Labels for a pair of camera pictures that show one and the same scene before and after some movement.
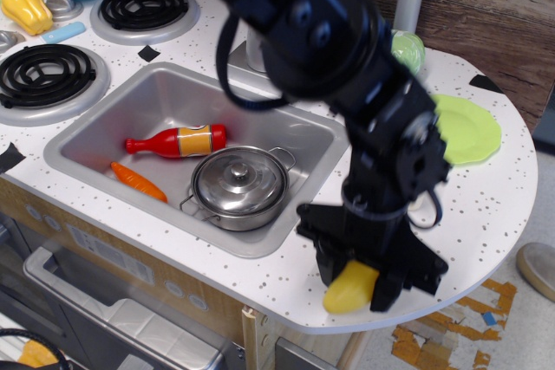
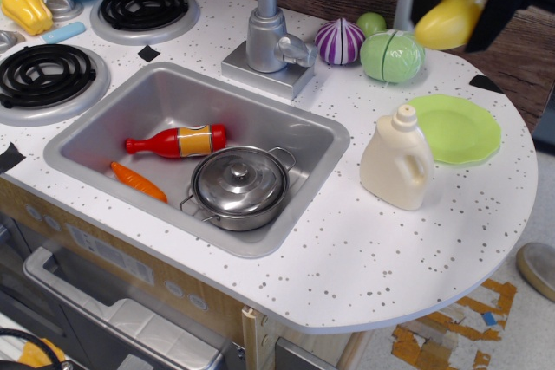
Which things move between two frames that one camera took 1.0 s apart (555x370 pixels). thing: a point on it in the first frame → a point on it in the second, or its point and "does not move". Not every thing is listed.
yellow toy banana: [353, 288] → [449, 24]
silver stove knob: [62, 7] does not move
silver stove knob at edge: [9, 38] does not move
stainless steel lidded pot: [244, 186] does not move
